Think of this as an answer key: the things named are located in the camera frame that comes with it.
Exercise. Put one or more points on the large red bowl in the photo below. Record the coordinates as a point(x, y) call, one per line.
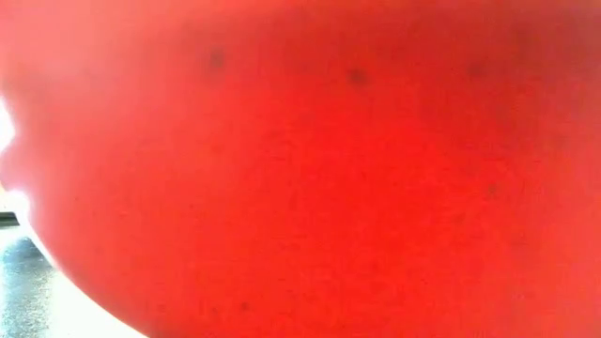
point(300, 188)

